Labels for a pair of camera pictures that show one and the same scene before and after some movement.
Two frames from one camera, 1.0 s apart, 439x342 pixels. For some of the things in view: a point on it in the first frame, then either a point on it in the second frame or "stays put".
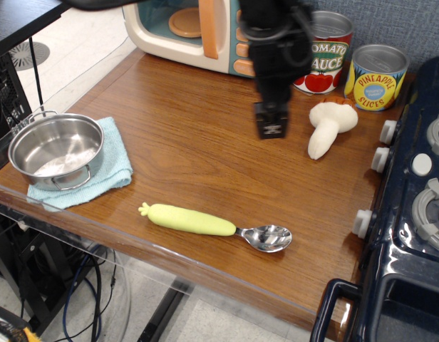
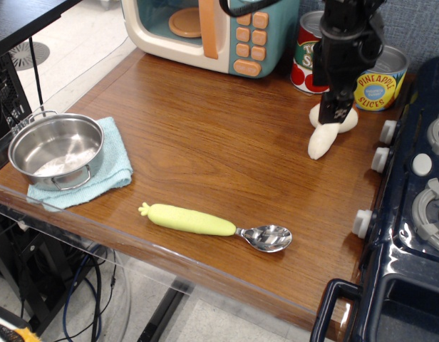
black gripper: x=279 y=55 -> x=348 y=48
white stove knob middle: x=380 y=159 stays put
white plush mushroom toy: x=332 y=115 stays put
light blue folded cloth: x=115 y=172 stays put
